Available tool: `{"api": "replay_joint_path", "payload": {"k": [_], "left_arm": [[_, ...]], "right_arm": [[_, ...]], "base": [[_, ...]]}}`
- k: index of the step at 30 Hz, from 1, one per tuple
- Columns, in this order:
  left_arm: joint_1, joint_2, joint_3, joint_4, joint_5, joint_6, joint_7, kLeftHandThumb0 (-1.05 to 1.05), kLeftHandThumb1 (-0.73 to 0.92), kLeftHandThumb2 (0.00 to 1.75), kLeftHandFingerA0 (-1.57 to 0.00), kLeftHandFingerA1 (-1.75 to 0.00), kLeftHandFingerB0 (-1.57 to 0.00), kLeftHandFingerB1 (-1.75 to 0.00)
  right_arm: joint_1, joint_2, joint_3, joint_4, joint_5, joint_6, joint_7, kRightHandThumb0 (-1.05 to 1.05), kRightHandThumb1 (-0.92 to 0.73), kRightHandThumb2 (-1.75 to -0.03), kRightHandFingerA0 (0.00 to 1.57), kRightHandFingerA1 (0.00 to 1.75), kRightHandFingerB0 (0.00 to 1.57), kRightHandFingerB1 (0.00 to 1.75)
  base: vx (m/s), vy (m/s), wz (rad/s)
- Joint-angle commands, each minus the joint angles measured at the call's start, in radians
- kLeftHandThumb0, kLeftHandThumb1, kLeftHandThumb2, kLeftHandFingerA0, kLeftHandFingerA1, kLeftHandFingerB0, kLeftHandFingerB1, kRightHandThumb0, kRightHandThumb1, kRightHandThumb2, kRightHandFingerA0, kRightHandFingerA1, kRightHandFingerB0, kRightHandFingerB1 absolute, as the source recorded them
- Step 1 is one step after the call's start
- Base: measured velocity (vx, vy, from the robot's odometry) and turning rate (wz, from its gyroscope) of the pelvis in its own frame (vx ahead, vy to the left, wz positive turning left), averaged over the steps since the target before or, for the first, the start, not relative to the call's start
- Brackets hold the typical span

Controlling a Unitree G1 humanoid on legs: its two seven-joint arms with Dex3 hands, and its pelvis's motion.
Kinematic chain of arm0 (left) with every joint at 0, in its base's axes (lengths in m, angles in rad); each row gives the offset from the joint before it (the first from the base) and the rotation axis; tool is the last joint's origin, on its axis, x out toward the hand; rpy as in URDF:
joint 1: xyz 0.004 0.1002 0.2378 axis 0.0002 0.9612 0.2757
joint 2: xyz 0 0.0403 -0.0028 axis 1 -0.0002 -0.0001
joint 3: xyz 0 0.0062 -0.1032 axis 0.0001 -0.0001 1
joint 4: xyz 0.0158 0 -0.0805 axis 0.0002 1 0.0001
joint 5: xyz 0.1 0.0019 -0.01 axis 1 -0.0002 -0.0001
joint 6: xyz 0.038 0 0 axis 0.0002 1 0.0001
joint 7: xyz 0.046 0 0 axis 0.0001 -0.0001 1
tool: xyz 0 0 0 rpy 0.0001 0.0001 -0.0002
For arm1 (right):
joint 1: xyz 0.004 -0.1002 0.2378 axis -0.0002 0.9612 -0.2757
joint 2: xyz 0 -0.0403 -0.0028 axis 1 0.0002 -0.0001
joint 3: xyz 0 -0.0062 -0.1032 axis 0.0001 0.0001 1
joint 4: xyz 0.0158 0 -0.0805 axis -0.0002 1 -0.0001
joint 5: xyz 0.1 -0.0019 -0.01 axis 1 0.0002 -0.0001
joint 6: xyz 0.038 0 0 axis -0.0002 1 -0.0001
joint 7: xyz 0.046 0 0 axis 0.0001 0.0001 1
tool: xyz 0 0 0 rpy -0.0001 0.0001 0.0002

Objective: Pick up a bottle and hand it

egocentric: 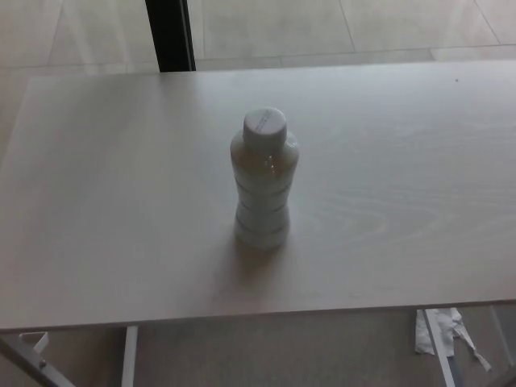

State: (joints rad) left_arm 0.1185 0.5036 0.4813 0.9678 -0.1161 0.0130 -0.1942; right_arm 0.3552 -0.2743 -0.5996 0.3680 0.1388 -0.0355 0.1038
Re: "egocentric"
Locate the white plastic bottle with cap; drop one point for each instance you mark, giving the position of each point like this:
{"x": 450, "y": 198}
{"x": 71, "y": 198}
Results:
{"x": 262, "y": 193}

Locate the white metal table leg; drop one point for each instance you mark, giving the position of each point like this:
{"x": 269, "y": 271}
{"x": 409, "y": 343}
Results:
{"x": 129, "y": 356}

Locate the crumpled white paper scrap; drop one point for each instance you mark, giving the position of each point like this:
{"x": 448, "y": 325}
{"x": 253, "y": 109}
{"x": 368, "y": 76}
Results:
{"x": 425, "y": 334}

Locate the white slanted table leg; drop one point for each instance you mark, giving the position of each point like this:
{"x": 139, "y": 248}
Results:
{"x": 440, "y": 346}

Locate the black vertical post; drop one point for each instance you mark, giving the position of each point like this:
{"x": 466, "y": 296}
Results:
{"x": 169, "y": 36}

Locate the white table frame bracket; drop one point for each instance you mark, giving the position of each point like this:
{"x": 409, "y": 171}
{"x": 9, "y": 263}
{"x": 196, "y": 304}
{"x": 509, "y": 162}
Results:
{"x": 37, "y": 342}

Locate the grey diagonal table frame bar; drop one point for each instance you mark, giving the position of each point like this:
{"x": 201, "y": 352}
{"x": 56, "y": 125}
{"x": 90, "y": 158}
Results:
{"x": 28, "y": 364}

